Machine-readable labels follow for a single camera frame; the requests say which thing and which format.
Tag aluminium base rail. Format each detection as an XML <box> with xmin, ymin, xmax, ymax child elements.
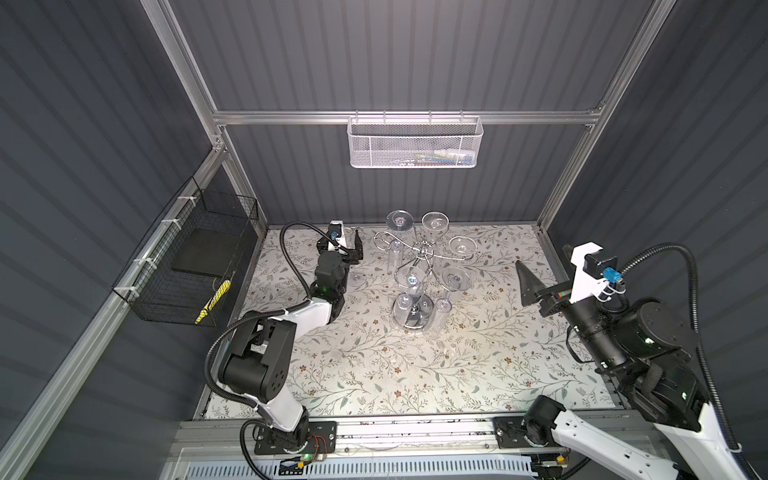
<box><xmin>173</xmin><ymin>413</ymin><xmax>661</xmax><ymax>463</ymax></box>

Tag left black corrugated cable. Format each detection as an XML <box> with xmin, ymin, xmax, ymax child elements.
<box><xmin>203</xmin><ymin>221</ymin><xmax>337</xmax><ymax>480</ymax></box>

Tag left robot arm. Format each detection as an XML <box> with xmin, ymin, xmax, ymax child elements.
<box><xmin>205</xmin><ymin>220</ymin><xmax>364</xmax><ymax>451</ymax></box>

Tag yellow black striped object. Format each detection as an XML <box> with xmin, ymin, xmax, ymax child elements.
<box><xmin>194</xmin><ymin>279</ymin><xmax>232</xmax><ymax>325</ymax></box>

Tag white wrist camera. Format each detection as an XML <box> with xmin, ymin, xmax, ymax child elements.
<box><xmin>327</xmin><ymin>220</ymin><xmax>347</xmax><ymax>251</ymax></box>
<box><xmin>570</xmin><ymin>242</ymin><xmax>626</xmax><ymax>304</ymax></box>

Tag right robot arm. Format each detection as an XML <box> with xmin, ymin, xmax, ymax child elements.
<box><xmin>515</xmin><ymin>243</ymin><xmax>759</xmax><ymax>479</ymax></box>

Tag white mesh wall basket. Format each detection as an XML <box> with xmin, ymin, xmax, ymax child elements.
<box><xmin>346</xmin><ymin>114</ymin><xmax>484</xmax><ymax>169</ymax></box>

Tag black pad in basket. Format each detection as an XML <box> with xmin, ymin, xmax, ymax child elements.
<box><xmin>171</xmin><ymin>229</ymin><xmax>239</xmax><ymax>278</ymax></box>

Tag items in white basket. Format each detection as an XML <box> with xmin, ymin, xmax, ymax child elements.
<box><xmin>388</xmin><ymin>149</ymin><xmax>476</xmax><ymax>168</ymax></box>

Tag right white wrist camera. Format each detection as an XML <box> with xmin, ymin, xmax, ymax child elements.
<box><xmin>570</xmin><ymin>242</ymin><xmax>626</xmax><ymax>304</ymax></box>

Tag chrome wine glass rack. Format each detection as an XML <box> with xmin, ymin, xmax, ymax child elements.
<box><xmin>374</xmin><ymin>231</ymin><xmax>478</xmax><ymax>332</ymax></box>

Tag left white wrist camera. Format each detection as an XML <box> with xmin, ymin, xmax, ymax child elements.
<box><xmin>327</xmin><ymin>220</ymin><xmax>347</xmax><ymax>251</ymax></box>

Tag black wire wall basket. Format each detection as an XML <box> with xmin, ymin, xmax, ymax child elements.
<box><xmin>113</xmin><ymin>181</ymin><xmax>259</xmax><ymax>327</ymax></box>

